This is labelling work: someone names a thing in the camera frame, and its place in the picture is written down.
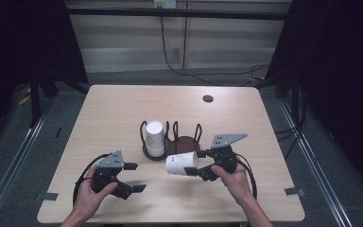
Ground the person's right hand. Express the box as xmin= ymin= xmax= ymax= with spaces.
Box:
xmin=210 ymin=163 xmax=255 ymax=206

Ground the person's left hand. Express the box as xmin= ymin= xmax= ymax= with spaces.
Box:
xmin=74 ymin=166 xmax=118 ymax=219

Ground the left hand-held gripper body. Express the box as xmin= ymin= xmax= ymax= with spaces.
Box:
xmin=91 ymin=149 xmax=134 ymax=201

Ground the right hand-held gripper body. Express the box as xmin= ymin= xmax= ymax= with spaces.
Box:
xmin=198 ymin=132 xmax=249 ymax=183

